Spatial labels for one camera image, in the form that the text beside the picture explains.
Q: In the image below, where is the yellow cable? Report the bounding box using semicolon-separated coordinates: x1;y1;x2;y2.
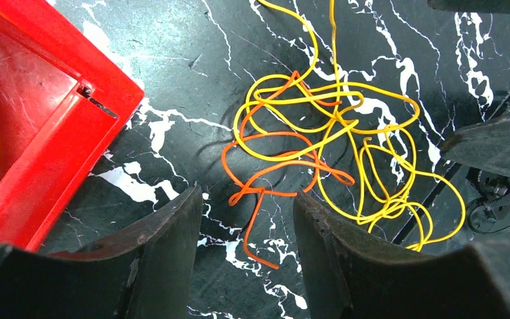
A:
232;0;467;253

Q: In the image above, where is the orange cable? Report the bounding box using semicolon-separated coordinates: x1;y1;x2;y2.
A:
220;70;356;270

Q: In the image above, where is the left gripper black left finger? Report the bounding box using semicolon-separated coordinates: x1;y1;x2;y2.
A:
0;186;203;318

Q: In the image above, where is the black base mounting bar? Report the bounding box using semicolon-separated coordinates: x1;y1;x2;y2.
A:
391;163;510;247

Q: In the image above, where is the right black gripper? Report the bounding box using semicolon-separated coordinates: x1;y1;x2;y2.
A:
427;0;510;177

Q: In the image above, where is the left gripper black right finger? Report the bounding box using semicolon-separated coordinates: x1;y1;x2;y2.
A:
293;193;510;318

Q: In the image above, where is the red plastic bin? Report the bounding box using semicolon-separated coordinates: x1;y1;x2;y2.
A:
0;1;144;251

